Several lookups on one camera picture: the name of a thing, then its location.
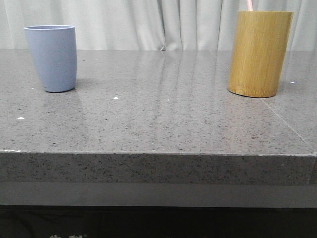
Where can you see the blue plastic cup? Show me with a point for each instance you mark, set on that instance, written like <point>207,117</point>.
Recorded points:
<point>54,53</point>

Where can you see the pink chopstick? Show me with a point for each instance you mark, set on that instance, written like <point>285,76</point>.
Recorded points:
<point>249,5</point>

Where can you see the white curtain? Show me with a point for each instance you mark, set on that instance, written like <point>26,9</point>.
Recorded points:
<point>188,25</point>

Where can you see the bamboo cylinder holder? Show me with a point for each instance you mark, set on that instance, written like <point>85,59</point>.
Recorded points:
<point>259,49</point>

